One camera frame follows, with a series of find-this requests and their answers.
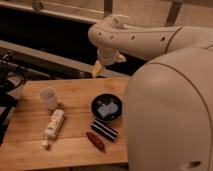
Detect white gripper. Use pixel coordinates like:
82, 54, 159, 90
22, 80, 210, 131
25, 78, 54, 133
92, 48, 126, 78

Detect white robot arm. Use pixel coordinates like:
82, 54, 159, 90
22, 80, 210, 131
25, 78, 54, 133
88, 16, 213, 171

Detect black bowl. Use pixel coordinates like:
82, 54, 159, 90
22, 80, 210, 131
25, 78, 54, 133
91, 93, 122, 122

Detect translucent plastic cup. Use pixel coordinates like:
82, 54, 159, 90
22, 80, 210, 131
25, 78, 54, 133
39, 87, 58, 110

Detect wooden board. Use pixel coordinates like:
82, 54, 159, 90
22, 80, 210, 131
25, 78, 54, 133
0, 77, 128, 171

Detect black white striped box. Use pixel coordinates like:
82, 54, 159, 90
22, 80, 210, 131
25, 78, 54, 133
91, 120, 119, 142

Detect dark red oblong object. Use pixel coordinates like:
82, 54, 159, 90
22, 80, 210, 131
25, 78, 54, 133
86, 132, 105, 152

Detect white tube bottle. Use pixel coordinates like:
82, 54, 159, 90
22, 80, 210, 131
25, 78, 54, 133
42, 109, 65, 149

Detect metal frame rail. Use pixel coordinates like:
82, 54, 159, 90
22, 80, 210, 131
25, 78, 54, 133
0, 0, 213, 29

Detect black cables and equipment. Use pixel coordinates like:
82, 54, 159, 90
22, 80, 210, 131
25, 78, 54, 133
0, 53, 28, 144

